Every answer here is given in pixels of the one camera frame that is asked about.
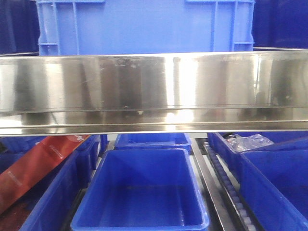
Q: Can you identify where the small rear lower blue bin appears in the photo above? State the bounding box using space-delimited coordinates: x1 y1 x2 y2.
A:
115 133 192 152

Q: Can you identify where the dark blue bin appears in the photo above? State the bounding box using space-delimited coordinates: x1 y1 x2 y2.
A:
252 0 308 49
0 0 40 54

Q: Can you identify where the lower left blue bin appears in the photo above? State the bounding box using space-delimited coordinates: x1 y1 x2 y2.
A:
0 135 101 231

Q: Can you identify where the upper right dark blue bin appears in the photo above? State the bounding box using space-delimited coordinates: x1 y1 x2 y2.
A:
252 0 308 49

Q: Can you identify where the upper left dark blue bin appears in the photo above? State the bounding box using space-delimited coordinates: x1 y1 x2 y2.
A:
0 0 40 54

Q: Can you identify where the clear plastic bag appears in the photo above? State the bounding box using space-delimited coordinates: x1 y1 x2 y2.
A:
227 134 274 152

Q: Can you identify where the stainless steel shelf front rail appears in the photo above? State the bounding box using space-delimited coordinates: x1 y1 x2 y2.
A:
0 50 308 136

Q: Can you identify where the red cardboard package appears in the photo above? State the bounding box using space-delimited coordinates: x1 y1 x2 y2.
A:
0 135 90 213

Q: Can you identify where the lower middle blue bin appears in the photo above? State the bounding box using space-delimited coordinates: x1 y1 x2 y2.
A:
70 149 209 231

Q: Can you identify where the large light blue crate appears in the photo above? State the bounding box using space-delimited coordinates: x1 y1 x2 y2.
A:
36 0 255 55

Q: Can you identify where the lower right blue bin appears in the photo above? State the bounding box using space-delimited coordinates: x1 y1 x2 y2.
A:
208 132 308 231

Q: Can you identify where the steel divider rail lower left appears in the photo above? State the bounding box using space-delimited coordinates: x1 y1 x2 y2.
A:
191 138 241 231

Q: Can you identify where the white roller track strip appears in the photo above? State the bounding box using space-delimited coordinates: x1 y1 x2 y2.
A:
203 142 263 231

